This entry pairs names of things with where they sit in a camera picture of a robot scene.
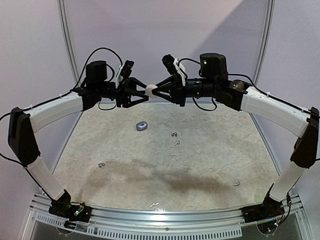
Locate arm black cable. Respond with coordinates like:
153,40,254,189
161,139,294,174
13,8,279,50
74,47,126,88
192,96,218,111

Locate pink white earbud charging case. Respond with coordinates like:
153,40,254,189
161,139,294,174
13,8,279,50
145,84,158,99

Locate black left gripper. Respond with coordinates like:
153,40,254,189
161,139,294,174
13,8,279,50
97,77,152,108

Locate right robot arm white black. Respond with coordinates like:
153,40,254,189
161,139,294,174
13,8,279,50
145,53,320,218

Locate blue-grey earbud charging case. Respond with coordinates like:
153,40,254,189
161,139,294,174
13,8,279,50
136,121,148,131

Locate aluminium front rail base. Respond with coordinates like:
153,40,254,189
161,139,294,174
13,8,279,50
21,194,312,240

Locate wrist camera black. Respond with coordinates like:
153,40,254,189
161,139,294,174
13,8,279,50
115,60,135,88
162,54,188,87

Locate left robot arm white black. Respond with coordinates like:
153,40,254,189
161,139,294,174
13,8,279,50
8,60,152,222

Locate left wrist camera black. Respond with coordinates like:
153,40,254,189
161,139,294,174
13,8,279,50
115,60,135,88

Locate aluminium corner post right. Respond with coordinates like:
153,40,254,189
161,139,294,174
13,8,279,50
253,0,275,85

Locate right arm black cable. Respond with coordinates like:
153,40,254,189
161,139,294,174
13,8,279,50
192,96,218,111

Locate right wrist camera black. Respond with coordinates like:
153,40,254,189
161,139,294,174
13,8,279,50
162,54,188,87

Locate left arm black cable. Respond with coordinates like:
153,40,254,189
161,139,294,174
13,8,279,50
74,47,126,88

